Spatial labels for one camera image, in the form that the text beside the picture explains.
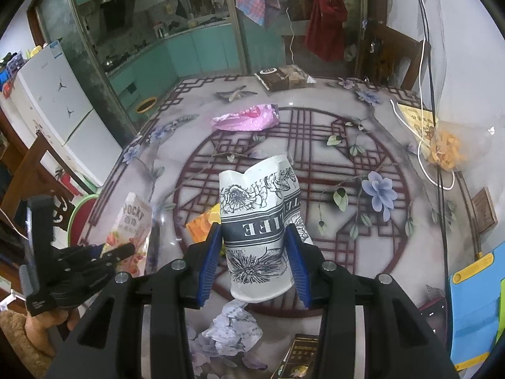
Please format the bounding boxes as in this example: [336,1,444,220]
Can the carved dark wooden chair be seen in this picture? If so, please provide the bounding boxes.
[0,130,97,241]

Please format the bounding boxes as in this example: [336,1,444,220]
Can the brown snack package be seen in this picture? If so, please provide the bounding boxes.
[254,64,316,91]

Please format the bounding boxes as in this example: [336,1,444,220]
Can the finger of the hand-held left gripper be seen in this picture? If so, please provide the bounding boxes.
[54,262,118,309]
[55,242,137,270]

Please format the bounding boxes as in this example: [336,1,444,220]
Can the brown handbag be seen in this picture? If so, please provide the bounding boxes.
[286,0,314,22]

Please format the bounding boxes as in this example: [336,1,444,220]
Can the dark box with gold print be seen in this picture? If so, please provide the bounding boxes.
[270,334,319,379]

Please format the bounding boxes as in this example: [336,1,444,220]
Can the plain wooden chair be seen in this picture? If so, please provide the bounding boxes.
[355,20,431,91]

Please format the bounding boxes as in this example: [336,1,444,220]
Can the yellow card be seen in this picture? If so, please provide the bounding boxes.
[396,103,438,151]

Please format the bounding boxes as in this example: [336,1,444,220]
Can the blue packets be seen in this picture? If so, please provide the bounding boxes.
[0,51,24,99]

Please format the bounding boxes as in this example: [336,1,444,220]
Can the white refrigerator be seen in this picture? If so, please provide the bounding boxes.
[0,39,123,188]

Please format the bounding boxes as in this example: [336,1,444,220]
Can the white strawberry snack box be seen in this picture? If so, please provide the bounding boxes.
[106,191,154,278]

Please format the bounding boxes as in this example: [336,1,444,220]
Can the crumpled white paper ball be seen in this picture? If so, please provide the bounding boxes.
[197,300,263,358]

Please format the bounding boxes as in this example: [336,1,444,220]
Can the black phone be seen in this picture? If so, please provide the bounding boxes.
[418,298,448,336]

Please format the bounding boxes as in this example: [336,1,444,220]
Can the pink plastic bag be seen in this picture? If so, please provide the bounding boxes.
[211,103,280,132]

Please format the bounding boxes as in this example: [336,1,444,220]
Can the small wooden box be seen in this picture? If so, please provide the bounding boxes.
[471,187,498,235]

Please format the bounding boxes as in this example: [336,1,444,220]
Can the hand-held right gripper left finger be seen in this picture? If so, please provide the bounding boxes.
[45,222,223,379]

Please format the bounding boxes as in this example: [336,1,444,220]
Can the white cable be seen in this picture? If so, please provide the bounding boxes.
[390,0,456,190]

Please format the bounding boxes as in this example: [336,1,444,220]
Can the black cable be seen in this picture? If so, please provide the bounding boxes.
[410,0,454,269]

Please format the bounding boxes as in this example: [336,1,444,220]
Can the white floral paper cup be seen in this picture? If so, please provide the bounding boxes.
[218,154,314,304]

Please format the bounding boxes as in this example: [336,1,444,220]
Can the red basin with green rim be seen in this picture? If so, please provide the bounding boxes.
[66,193,99,247]

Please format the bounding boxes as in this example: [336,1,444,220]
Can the teal kitchen cabinets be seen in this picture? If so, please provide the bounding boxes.
[106,21,245,107]

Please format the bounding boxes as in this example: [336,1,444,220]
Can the red hanging garment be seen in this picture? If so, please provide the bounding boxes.
[305,0,348,62]

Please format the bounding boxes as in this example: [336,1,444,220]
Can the black range hood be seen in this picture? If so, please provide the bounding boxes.
[91,0,137,32]

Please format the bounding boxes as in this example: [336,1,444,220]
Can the person's left forearm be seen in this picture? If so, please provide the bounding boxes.
[0,310,54,368]

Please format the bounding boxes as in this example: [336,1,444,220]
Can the yellow green waste bin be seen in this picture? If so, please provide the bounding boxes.
[135,97,158,121]

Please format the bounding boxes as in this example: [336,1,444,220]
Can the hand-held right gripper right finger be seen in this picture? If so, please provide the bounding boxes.
[284,223,461,379]

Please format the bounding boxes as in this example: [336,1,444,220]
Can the person's left hand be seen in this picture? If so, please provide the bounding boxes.
[24,309,80,358]

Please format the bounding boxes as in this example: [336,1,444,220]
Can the clear bag of orange snacks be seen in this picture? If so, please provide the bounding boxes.
[418,120,496,172]

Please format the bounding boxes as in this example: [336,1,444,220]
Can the yellow orange snack wrapper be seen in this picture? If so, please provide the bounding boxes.
[185,202,222,245]

